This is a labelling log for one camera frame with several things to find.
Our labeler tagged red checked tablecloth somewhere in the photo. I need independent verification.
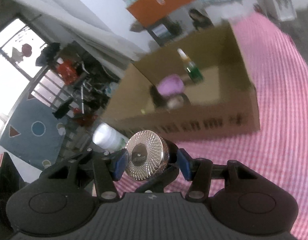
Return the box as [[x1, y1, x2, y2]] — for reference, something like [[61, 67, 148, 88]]
[[94, 12, 308, 239]]

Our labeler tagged white hanging cloth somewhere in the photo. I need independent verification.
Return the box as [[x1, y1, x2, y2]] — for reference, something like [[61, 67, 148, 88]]
[[0, 0, 149, 63]]

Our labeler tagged white box with portrait print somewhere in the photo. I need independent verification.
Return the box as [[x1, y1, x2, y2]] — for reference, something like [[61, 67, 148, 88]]
[[179, 6, 214, 33]]

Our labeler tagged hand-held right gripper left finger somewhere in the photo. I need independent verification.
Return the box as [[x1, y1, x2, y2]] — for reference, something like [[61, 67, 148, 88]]
[[47, 148, 128, 202]]

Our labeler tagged white water dispenser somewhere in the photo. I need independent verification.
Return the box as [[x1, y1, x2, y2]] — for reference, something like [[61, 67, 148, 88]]
[[253, 0, 298, 22]]

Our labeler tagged dark blue box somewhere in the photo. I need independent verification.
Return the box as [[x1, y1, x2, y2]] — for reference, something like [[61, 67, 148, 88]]
[[146, 21, 179, 46]]

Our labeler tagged orange box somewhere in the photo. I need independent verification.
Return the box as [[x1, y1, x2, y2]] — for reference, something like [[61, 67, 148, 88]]
[[126, 0, 197, 27]]

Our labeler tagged purple plastic lid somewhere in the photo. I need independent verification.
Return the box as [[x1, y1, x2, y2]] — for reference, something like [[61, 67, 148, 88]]
[[156, 74, 186, 98]]

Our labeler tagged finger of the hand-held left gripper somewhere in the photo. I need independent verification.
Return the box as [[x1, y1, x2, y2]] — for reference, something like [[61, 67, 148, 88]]
[[135, 166, 181, 193]]

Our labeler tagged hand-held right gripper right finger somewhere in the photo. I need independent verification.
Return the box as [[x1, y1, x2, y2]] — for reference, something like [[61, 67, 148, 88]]
[[178, 149, 257, 202]]

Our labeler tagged red plastic bag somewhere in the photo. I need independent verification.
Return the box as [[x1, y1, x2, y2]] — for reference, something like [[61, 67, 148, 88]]
[[75, 114, 98, 128], [56, 59, 79, 85]]

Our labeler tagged blue patterned floor mat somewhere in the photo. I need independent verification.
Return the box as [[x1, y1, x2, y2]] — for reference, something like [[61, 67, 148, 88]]
[[0, 99, 72, 170]]

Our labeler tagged gold ribbed round jar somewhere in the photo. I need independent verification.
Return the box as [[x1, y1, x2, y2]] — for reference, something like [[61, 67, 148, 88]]
[[124, 129, 181, 182]]

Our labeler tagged window with metal railing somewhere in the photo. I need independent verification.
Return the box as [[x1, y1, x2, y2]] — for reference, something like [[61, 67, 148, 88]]
[[0, 17, 69, 135]]

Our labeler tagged green dropper bottle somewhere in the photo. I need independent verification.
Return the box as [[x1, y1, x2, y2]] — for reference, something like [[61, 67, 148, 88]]
[[177, 48, 203, 82]]

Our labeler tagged wheelchair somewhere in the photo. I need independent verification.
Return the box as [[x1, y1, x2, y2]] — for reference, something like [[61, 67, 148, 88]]
[[52, 50, 119, 120]]

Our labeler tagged dark cloth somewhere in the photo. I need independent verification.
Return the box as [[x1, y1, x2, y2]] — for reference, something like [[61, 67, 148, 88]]
[[36, 42, 60, 67]]

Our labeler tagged white supplement bottle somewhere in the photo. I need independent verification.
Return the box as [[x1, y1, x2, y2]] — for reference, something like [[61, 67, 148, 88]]
[[92, 123, 128, 153]]

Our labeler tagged printed cardboard box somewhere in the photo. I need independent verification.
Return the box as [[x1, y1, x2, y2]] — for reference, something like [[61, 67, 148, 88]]
[[102, 21, 260, 140]]

